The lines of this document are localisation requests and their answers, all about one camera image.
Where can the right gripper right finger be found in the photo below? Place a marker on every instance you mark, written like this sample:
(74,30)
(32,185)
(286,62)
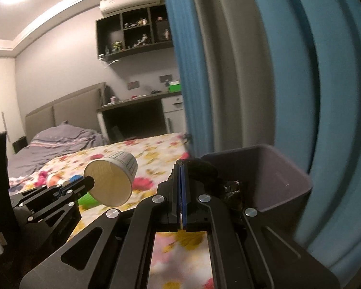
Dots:
(245,248)

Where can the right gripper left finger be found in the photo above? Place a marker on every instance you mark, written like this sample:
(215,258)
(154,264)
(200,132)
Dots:
(115,250)

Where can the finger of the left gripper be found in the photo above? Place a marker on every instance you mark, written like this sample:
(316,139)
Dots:
(43,200)

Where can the green foam net sleeve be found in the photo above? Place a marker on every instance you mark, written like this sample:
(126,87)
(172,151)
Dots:
(87,202)

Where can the white grid paper cup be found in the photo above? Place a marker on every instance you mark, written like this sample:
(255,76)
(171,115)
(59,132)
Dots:
(113,178)

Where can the orange paper cup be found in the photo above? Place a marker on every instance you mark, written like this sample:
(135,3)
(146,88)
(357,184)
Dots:
(56,180)

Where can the blue foam net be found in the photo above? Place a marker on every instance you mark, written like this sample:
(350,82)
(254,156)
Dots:
(75,178)

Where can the black plastic bag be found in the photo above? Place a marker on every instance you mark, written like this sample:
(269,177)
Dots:
(232,189)

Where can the purple plastic trash bin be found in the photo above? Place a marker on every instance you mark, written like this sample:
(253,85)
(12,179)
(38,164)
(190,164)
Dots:
(273,184)

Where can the purple striped duvet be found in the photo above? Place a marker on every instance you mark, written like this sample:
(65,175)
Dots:
(51,143)

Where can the black bedside table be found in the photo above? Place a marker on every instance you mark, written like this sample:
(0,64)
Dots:
(20,144)

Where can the floral bed sheet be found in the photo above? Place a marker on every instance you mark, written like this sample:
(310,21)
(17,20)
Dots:
(179,259)

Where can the white wardrobe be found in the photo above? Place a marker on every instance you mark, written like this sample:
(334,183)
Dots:
(10,119)

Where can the grey padded headboard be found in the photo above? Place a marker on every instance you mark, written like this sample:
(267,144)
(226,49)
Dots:
(79,109)

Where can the dark desk with drawers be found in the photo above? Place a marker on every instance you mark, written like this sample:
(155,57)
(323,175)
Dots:
(143,117)

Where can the green box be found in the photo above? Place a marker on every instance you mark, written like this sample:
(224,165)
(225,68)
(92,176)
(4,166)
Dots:
(174,86)

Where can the blue grey curtain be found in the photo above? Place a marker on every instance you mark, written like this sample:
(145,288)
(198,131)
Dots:
(285,73)

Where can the white air conditioner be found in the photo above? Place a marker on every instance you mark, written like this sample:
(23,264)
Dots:
(111,7)

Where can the wall socket panel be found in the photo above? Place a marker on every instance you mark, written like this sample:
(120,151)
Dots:
(133,85)

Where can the dark wall shelf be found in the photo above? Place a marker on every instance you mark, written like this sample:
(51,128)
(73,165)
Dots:
(141,30)

